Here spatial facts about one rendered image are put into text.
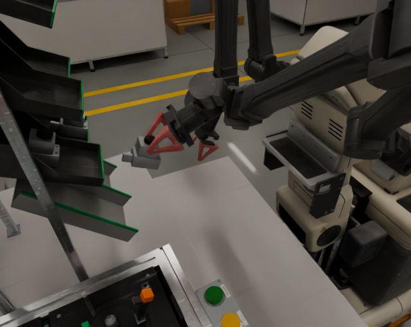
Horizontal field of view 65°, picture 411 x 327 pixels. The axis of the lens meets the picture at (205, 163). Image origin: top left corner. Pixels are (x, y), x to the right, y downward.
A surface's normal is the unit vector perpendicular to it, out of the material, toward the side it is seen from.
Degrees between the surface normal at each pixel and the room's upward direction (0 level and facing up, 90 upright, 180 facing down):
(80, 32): 90
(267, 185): 0
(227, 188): 0
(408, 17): 56
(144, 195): 0
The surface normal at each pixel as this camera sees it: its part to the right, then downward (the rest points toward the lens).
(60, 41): 0.40, 0.57
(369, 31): -0.90, -0.24
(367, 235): -0.03, -0.77
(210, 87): -0.22, -0.19
